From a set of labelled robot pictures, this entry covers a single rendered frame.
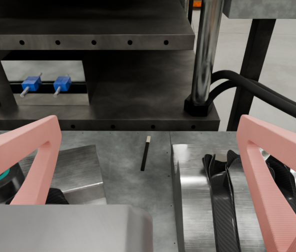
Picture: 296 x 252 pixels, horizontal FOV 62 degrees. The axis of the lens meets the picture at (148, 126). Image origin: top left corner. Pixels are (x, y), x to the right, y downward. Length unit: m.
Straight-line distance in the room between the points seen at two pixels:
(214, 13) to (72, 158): 0.52
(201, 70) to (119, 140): 0.33
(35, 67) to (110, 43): 0.27
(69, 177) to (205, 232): 0.27
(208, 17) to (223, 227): 0.54
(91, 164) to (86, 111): 0.41
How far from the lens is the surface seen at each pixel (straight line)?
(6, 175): 0.51
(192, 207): 0.45
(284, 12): 0.97
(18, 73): 0.97
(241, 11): 0.91
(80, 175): 0.51
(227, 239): 0.46
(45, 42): 0.90
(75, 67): 0.89
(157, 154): 0.69
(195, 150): 0.63
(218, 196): 0.47
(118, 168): 0.66
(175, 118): 0.86
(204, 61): 0.79
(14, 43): 0.94
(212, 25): 0.76
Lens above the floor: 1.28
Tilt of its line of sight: 37 degrees down
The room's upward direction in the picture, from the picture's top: straight up
